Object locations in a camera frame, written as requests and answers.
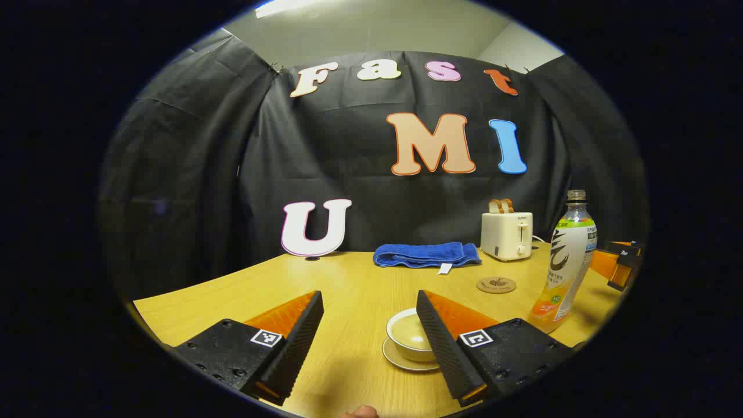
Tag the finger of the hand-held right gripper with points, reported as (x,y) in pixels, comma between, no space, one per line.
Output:
(606,262)
(627,273)

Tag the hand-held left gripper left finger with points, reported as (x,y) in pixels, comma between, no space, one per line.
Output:
(296,342)

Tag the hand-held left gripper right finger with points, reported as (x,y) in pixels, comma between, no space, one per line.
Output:
(444,342)

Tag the cream ceramic teacup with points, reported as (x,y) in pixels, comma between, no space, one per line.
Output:
(406,351)

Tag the plastic water bottle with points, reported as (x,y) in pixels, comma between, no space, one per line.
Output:
(566,255)

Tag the round cork coaster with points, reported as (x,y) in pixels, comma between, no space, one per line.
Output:
(496,285)

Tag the white ceramic saucer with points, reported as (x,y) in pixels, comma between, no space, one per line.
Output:
(400,362)

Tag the blue folded towel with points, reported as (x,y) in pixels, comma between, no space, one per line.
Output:
(424,254)

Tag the cream toaster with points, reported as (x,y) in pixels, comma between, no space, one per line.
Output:
(505,235)

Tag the toast slice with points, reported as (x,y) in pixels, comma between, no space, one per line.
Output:
(508,205)
(495,206)

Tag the black backdrop cloth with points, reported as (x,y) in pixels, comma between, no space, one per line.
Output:
(232,174)

